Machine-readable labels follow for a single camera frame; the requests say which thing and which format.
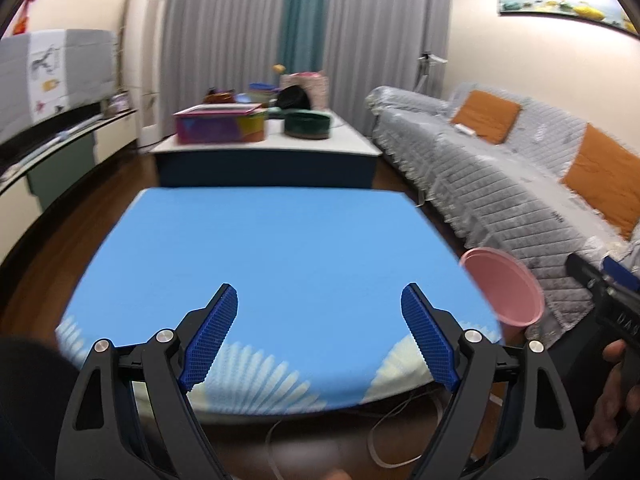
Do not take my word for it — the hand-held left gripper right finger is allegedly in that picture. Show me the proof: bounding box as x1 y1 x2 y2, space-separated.
400 282 586 480

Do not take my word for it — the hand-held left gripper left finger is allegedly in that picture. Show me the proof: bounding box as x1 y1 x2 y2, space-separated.
55 282 240 480

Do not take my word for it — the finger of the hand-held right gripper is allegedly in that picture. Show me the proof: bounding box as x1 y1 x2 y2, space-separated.
602 256 640 293
566 252 608 291

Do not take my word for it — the pink plastic basin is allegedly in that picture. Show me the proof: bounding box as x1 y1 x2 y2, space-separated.
458 247 545 343

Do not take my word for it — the person's right hand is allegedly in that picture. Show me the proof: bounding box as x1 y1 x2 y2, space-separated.
584 339 629 453

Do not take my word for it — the orange cushion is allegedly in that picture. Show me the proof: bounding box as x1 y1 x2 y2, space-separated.
560 124 640 241
450 90 523 145

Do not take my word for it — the grey quilted sofa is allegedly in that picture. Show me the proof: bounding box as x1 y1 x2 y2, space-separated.
364 82 640 348

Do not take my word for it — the colourful box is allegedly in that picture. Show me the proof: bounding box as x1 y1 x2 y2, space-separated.
172 103 267 145

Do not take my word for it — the white coffee table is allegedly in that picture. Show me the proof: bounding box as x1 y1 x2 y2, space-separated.
150 107 383 191

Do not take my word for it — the television cabinet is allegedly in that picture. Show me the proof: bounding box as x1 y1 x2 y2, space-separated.
0 107 138 271

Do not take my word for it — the dark green round tin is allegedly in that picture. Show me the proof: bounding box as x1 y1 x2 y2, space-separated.
284 111 333 140

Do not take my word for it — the stack of plastic bowls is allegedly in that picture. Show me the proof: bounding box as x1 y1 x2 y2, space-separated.
248 82 278 106

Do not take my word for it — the black hat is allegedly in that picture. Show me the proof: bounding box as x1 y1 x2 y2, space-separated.
276 85 312 111

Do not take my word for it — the white floor stand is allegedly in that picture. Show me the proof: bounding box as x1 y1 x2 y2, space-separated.
417 51 448 92

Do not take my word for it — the pink lace basket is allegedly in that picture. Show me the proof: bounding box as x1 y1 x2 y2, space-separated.
280 71 328 110

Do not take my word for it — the white standing air conditioner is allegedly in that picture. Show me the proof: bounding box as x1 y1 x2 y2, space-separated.
122 0 173 148

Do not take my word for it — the grey curtain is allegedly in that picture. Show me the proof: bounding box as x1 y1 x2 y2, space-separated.
320 0 453 133
160 0 296 136

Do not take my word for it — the grey cloth television cover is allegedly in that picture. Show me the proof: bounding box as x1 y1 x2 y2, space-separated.
0 28 117 146

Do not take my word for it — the teal curtain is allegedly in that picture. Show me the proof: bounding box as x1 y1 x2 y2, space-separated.
277 0 328 76

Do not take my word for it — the thin white cable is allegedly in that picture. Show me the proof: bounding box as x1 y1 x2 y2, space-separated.
265 390 451 480

